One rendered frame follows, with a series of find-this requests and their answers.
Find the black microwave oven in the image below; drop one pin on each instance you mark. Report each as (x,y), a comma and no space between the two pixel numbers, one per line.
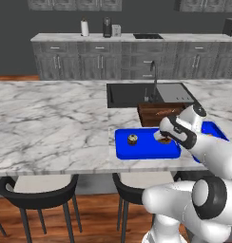
(231,27)

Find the chocolate cupcake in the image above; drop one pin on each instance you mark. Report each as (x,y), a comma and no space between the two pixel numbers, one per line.
(132,139)

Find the dark wooden cutting board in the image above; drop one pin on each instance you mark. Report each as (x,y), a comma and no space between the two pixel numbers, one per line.
(151,115)

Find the black hob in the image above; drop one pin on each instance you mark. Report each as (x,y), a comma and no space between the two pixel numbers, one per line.
(148,36)

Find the black sink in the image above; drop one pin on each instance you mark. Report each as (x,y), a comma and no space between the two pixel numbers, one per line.
(130,95)

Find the grey base cupboard run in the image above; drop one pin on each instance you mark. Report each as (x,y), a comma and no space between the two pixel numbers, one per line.
(137,60)

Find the grey wall cupboards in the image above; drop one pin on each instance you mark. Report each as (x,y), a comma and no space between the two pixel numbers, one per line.
(206,4)
(73,4)

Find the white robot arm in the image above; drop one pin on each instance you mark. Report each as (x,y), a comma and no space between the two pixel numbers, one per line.
(209,152)

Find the black coffee machine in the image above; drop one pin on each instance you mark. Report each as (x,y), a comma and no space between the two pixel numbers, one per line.
(106,28)

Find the white paper towel roll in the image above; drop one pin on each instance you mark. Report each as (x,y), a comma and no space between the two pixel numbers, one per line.
(85,28)

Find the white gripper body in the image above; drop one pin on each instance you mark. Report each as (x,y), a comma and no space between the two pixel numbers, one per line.
(158,134)

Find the brown cake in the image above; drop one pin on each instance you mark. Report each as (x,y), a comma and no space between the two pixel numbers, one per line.
(166,141)

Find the black tap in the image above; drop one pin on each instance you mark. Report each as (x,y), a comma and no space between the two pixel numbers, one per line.
(155,79)

